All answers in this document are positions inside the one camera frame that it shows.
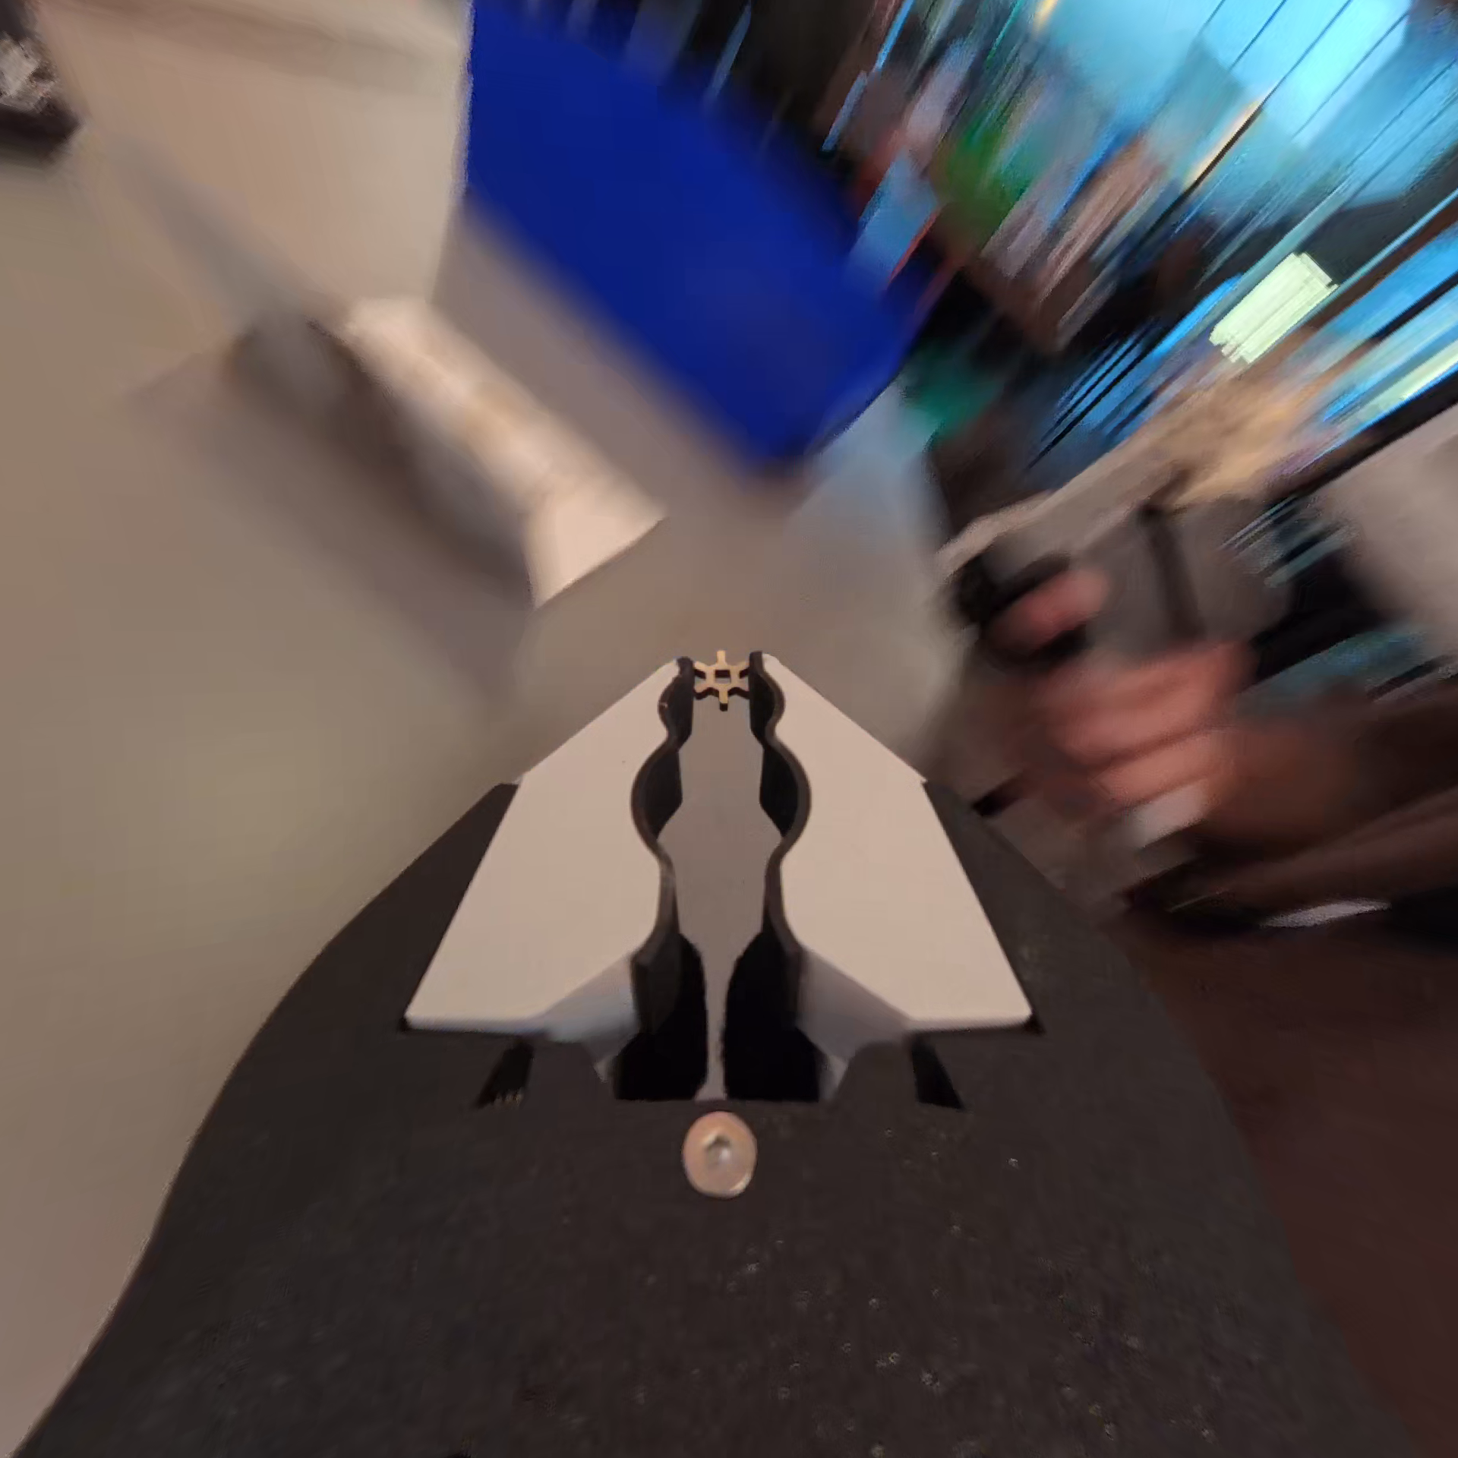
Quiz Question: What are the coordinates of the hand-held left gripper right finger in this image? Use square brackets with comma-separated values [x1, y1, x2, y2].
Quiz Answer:
[726, 651, 1034, 1102]

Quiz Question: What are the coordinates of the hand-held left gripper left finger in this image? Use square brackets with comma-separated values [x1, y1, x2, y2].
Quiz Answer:
[407, 657, 710, 1102]

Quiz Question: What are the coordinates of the person's right forearm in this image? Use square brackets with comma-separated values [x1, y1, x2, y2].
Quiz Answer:
[1207, 682, 1458, 912]

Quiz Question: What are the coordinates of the dark brown desk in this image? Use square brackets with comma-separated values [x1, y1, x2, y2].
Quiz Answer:
[1094, 887, 1458, 1458]

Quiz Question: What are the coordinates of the person's right hand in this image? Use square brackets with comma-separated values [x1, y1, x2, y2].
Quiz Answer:
[988, 567, 1261, 822]

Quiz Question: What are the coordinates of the silver metal object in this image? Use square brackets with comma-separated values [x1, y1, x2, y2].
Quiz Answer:
[234, 298, 668, 604]

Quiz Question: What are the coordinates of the blue plastic bin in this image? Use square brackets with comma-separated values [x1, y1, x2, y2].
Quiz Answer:
[461, 0, 948, 467]

